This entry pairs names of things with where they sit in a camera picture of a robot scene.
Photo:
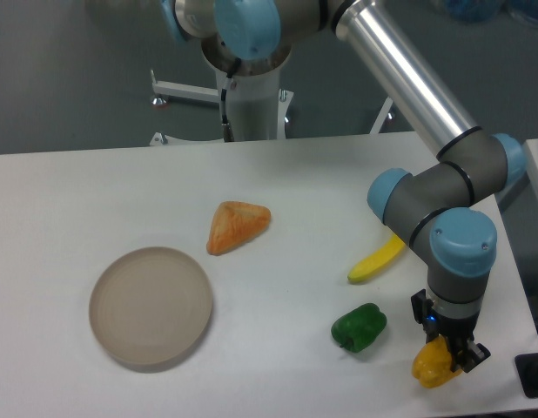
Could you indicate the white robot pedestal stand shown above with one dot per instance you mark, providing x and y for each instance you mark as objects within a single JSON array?
[{"x": 315, "y": 89}]

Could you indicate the yellow toy pepper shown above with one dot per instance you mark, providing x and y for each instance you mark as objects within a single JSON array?
[{"x": 432, "y": 365}]

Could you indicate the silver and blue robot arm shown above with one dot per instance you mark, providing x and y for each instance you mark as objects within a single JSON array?
[{"x": 246, "y": 42}]

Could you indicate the black device at table edge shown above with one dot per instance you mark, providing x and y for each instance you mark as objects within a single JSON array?
[{"x": 527, "y": 368}]

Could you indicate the beige round plate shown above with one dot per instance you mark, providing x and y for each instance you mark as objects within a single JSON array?
[{"x": 150, "y": 308}]

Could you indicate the yellow toy banana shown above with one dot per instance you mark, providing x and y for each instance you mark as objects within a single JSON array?
[{"x": 377, "y": 261}]

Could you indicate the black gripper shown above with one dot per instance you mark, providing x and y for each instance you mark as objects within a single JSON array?
[{"x": 456, "y": 323}]

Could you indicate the green toy pepper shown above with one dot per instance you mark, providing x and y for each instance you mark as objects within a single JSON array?
[{"x": 358, "y": 329}]

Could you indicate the orange triangular toy pastry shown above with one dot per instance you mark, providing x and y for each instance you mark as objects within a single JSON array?
[{"x": 235, "y": 223}]

